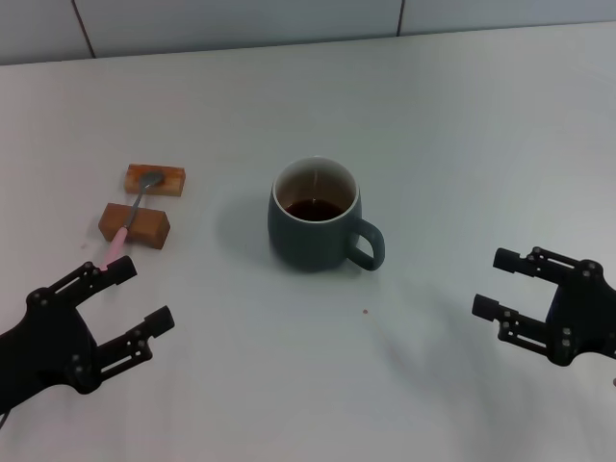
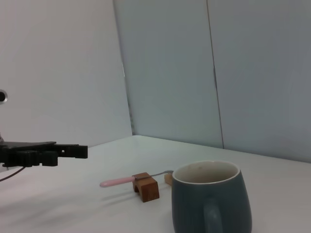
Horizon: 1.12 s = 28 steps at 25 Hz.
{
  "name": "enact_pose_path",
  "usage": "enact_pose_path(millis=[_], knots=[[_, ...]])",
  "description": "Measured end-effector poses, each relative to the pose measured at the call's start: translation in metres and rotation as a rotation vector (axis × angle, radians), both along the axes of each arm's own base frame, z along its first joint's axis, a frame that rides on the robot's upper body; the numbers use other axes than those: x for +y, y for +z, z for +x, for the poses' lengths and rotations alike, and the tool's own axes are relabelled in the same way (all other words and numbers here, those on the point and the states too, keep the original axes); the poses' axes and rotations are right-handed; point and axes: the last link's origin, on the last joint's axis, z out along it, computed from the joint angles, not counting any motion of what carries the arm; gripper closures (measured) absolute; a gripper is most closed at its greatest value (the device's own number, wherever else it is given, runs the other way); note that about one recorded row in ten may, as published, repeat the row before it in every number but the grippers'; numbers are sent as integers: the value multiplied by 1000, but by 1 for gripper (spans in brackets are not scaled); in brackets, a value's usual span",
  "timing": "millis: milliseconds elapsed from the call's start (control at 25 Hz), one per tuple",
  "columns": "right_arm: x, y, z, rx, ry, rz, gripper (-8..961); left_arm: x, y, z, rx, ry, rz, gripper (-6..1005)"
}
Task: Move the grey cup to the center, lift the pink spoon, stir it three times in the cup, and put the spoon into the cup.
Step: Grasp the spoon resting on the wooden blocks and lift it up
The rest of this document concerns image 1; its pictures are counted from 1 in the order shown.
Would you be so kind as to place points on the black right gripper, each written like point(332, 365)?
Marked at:
point(587, 317)

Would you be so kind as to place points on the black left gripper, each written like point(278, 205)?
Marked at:
point(38, 346)

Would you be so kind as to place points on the grey ceramic cup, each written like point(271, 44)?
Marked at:
point(308, 240)

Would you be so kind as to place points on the arched dark wooden block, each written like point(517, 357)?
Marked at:
point(144, 226)

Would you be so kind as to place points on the flat light wooden block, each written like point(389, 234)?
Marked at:
point(171, 180)

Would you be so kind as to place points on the dark coffee liquid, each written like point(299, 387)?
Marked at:
point(313, 209)

